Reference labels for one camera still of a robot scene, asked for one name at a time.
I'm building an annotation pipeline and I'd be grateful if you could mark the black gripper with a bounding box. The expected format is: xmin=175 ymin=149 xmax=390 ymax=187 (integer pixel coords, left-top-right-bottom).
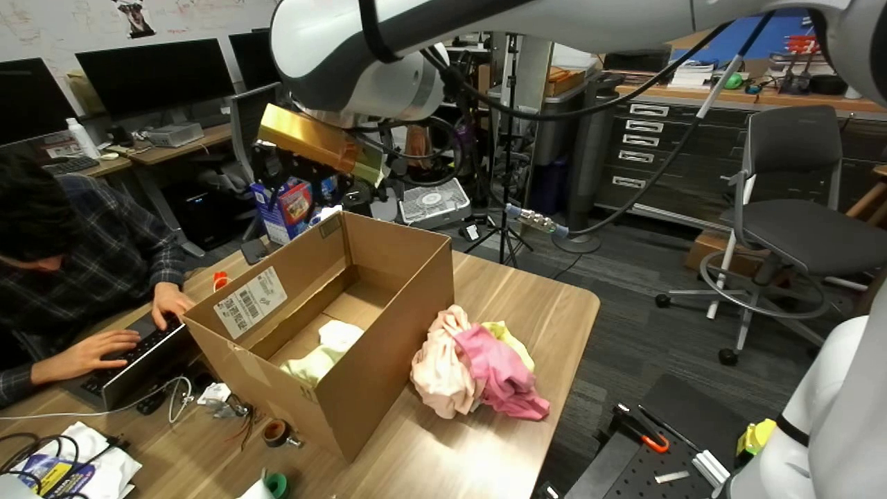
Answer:
xmin=336 ymin=178 xmax=383 ymax=216

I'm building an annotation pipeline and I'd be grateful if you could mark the light green towel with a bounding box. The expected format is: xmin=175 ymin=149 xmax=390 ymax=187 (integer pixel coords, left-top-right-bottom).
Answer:
xmin=276 ymin=317 xmax=366 ymax=385

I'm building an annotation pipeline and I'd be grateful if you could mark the peach shirt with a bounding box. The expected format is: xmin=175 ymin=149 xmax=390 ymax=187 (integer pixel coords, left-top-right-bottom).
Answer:
xmin=408 ymin=302 xmax=482 ymax=421

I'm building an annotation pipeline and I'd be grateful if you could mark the pink shirt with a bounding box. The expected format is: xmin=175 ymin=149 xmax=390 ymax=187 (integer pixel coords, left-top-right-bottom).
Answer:
xmin=451 ymin=321 xmax=553 ymax=425

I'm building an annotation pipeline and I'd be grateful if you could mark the flat silver metal box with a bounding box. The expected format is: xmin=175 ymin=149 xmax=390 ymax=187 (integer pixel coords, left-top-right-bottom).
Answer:
xmin=395 ymin=178 xmax=473 ymax=231

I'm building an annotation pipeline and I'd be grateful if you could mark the brown cardboard box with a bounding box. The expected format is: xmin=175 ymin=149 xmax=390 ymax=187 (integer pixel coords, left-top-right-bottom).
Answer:
xmin=182 ymin=207 xmax=456 ymax=465

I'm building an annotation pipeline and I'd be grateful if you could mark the small cardboard floor box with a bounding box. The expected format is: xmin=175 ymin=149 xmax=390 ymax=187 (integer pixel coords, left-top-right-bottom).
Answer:
xmin=682 ymin=231 xmax=769 ymax=280

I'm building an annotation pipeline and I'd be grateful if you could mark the person's left hand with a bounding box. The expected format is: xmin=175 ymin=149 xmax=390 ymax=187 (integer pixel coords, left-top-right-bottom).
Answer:
xmin=148 ymin=280 xmax=197 ymax=334

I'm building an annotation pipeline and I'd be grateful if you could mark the person's right hand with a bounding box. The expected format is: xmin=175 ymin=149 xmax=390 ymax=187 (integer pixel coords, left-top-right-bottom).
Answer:
xmin=29 ymin=327 xmax=141 ymax=388

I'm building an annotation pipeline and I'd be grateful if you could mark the blue printed carton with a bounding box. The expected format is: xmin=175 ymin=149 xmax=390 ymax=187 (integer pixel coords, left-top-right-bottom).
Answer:
xmin=250 ymin=174 xmax=317 ymax=244

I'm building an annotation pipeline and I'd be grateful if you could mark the black computer monitor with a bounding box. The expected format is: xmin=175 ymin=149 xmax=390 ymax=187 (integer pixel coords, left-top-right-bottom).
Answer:
xmin=226 ymin=29 xmax=279 ymax=92
xmin=0 ymin=56 xmax=78 ymax=148
xmin=226 ymin=83 xmax=284 ymax=184
xmin=75 ymin=37 xmax=237 ymax=123

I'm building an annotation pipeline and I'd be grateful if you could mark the black tripod stand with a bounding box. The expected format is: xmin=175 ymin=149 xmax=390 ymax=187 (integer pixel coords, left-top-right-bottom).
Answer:
xmin=464 ymin=37 xmax=549 ymax=266

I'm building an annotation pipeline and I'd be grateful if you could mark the long wooden monitor desk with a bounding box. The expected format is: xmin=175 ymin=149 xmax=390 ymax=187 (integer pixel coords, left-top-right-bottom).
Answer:
xmin=72 ymin=123 xmax=237 ymax=184

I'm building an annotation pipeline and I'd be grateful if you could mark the grey computer keyboard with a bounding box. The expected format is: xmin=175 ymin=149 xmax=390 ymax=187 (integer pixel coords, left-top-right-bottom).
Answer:
xmin=136 ymin=120 xmax=212 ymax=149

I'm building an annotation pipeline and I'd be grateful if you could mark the yellow towel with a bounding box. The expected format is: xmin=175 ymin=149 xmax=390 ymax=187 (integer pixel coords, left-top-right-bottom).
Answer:
xmin=480 ymin=318 xmax=538 ymax=374

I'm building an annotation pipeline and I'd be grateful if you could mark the brown tape roll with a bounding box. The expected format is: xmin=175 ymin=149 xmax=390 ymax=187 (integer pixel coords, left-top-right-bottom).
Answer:
xmin=259 ymin=415 xmax=301 ymax=453

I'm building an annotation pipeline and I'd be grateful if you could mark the person in plaid shirt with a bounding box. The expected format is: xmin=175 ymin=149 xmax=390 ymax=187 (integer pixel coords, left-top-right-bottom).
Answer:
xmin=0 ymin=149 xmax=198 ymax=411

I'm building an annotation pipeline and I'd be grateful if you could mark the grey laptop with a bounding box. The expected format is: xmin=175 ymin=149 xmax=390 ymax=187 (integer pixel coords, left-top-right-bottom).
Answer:
xmin=72 ymin=314 xmax=202 ymax=414

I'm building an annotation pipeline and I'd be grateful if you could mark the white plastic bottle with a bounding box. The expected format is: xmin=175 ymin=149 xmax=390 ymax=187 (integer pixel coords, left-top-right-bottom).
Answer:
xmin=64 ymin=117 xmax=101 ymax=162

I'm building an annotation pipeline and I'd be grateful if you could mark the green tape roll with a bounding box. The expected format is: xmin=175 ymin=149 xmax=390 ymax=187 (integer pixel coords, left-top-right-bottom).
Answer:
xmin=259 ymin=468 xmax=297 ymax=499

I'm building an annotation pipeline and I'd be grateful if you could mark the dark drawer cabinet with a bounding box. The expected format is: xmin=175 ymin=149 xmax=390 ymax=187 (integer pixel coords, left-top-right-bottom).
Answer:
xmin=591 ymin=92 xmax=751 ymax=224

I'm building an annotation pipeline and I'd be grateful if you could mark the cluttered wooden workbench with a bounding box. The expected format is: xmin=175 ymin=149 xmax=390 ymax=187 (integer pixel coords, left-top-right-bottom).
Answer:
xmin=613 ymin=66 xmax=887 ymax=123

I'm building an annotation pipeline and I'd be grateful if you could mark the blue sheet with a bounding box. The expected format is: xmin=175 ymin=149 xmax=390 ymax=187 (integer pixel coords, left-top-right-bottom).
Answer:
xmin=708 ymin=9 xmax=815 ymax=63

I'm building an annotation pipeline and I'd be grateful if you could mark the short silver metal bar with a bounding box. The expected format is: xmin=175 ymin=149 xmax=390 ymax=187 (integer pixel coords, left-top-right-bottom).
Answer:
xmin=690 ymin=449 xmax=732 ymax=490

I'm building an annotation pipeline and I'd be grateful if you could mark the black mesh office chair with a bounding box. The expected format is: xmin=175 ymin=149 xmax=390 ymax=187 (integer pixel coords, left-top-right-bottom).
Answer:
xmin=652 ymin=106 xmax=887 ymax=368

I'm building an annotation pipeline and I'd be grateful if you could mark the yellow green safety button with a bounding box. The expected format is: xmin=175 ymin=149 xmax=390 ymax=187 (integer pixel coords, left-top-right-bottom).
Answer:
xmin=733 ymin=415 xmax=785 ymax=461

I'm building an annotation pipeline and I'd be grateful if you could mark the gold wrist camera bar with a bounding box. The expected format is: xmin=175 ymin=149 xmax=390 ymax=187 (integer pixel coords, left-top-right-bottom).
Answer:
xmin=255 ymin=104 xmax=390 ymax=189

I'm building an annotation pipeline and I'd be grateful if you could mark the black and white cable bundle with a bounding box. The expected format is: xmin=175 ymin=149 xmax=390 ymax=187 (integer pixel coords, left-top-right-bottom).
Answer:
xmin=132 ymin=372 xmax=255 ymax=426

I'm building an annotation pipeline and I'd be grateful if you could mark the white bag with cables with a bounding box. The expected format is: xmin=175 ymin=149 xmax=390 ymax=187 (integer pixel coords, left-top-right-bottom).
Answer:
xmin=0 ymin=421 xmax=146 ymax=499

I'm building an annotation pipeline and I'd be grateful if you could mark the orange handled hand tool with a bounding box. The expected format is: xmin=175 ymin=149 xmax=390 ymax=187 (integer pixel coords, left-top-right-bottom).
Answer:
xmin=613 ymin=400 xmax=674 ymax=457

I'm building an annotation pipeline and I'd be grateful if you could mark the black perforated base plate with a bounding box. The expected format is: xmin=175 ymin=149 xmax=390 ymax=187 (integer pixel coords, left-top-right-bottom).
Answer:
xmin=563 ymin=372 xmax=742 ymax=499

